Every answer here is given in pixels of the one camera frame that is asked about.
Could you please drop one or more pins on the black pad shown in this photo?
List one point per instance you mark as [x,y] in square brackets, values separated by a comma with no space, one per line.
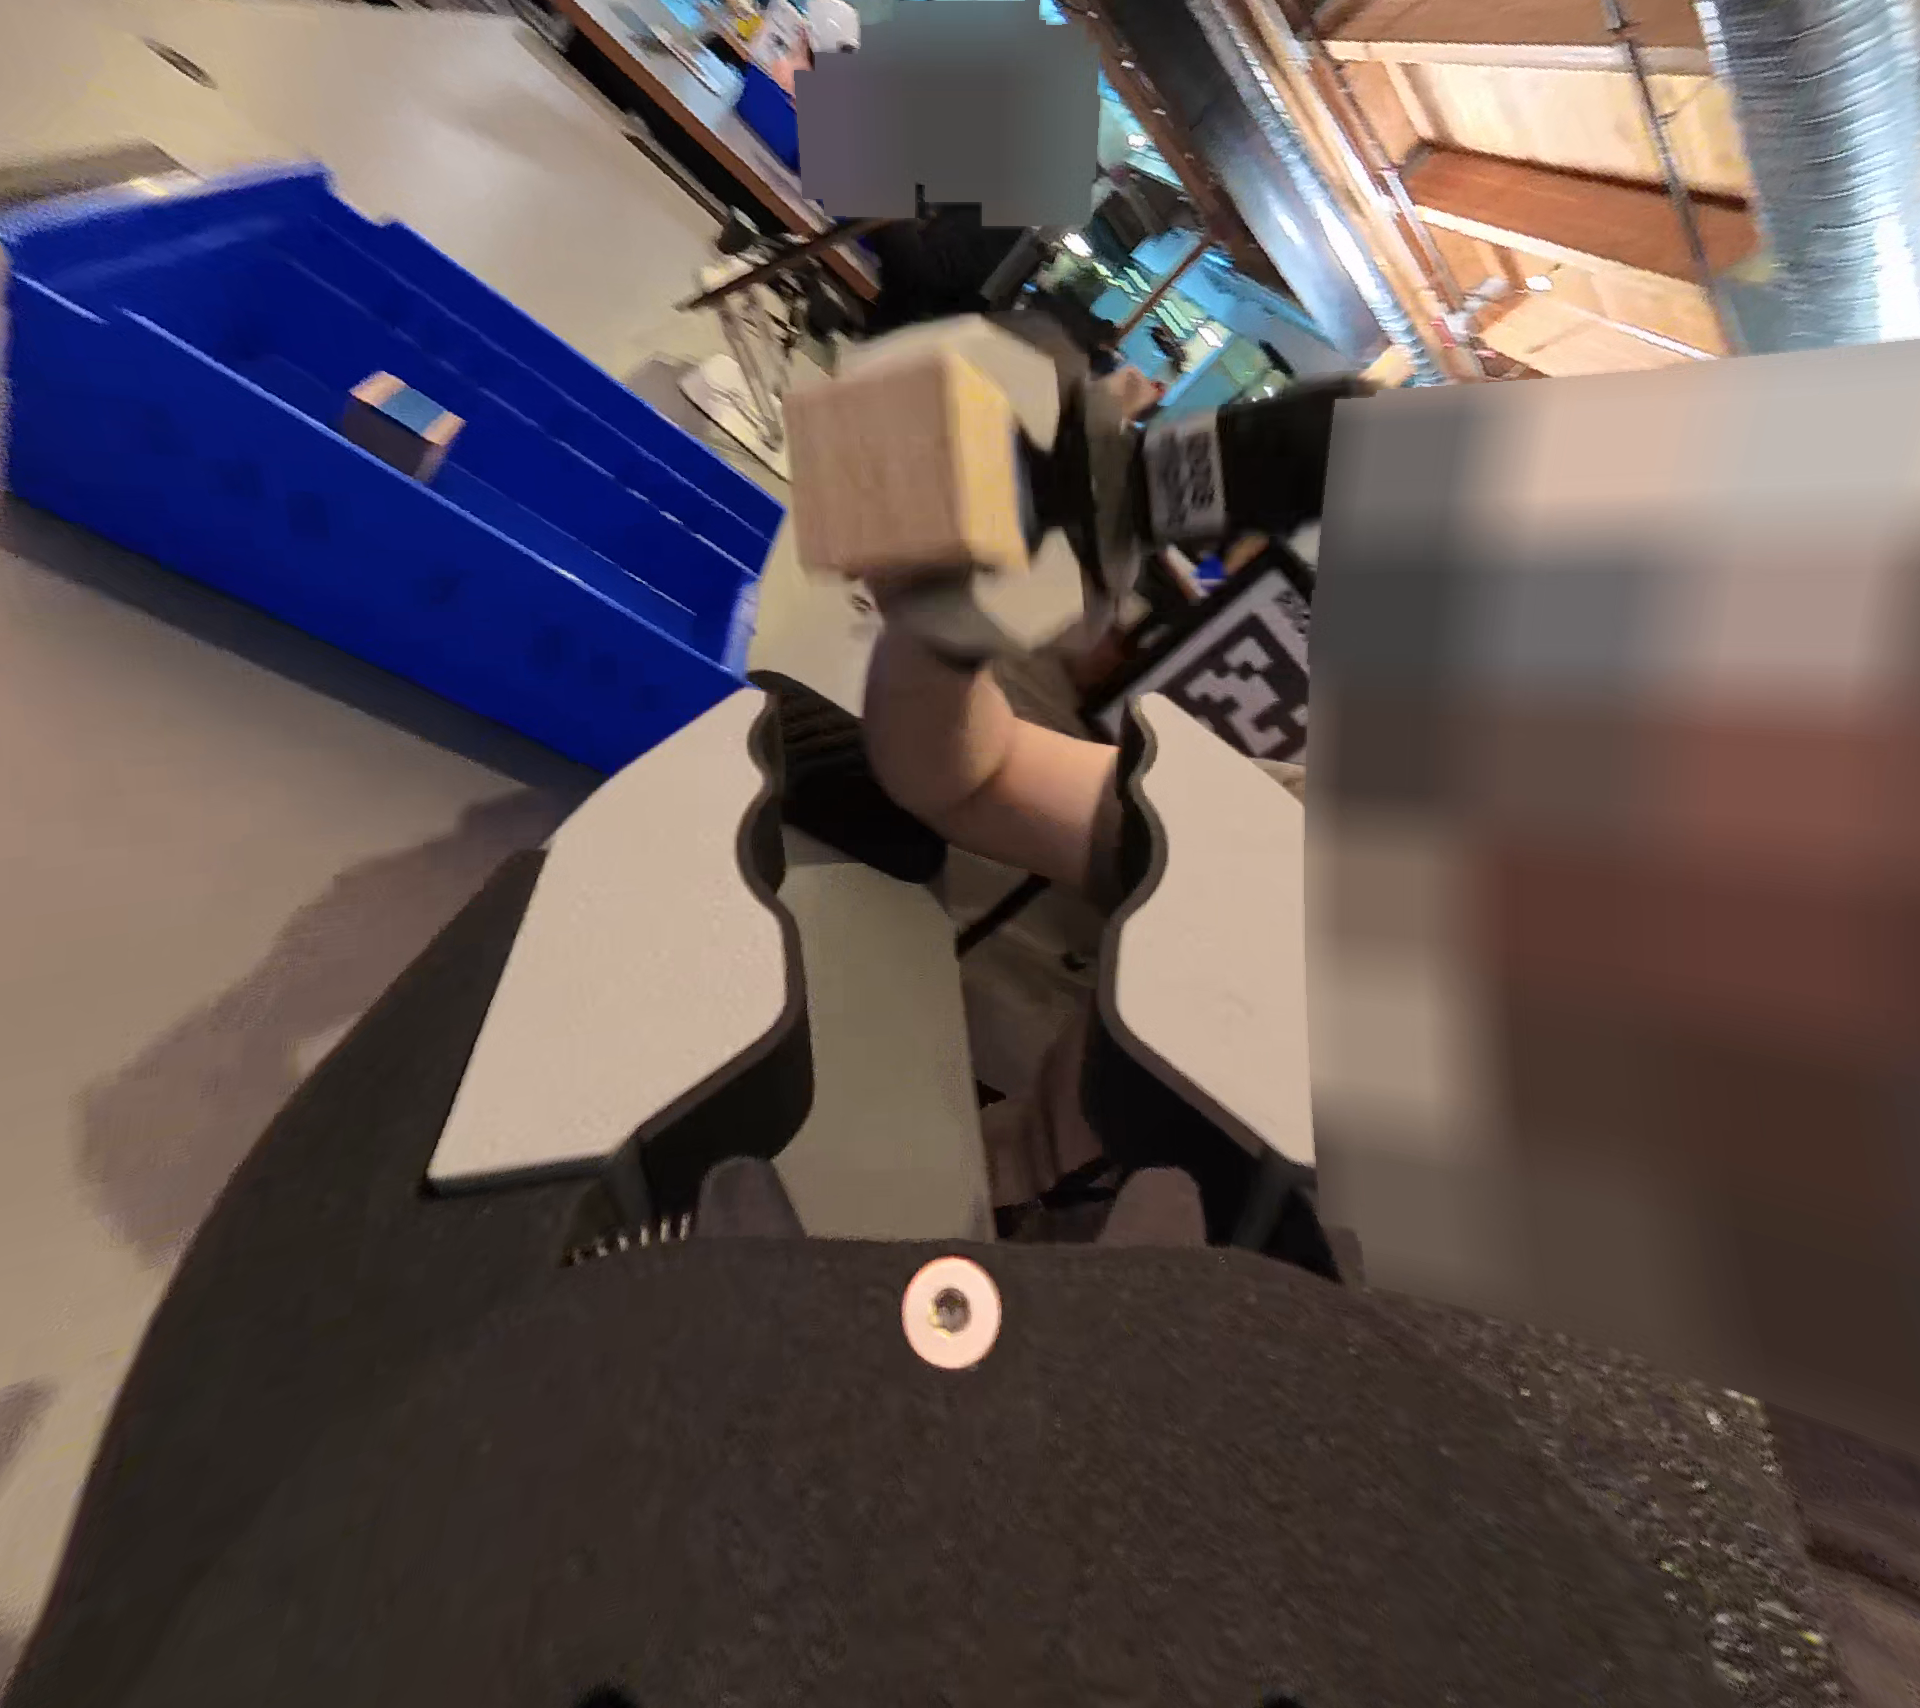
[855,778]

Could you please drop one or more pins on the wooden cube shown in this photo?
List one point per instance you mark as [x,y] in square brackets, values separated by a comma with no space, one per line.
[398,426]
[900,462]

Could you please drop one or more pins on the blue plastic bin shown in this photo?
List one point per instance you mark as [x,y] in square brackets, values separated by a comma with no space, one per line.
[772,110]
[570,628]

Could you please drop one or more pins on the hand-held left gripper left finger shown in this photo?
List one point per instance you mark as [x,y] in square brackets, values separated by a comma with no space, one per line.
[630,989]

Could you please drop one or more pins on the metal table screw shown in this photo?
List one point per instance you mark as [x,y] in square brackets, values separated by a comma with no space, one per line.
[182,64]

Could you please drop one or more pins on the white document stand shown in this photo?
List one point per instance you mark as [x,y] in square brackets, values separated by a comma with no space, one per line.
[743,389]

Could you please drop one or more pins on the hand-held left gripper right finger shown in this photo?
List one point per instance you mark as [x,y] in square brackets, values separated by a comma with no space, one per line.
[1230,958]

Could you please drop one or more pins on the person's right forearm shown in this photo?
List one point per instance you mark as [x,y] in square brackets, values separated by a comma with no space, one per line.
[990,778]

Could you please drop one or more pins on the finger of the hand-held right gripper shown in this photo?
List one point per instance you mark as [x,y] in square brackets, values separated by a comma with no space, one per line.
[990,612]
[1035,372]

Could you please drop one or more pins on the wooden table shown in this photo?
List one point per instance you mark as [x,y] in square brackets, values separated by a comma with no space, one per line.
[675,89]

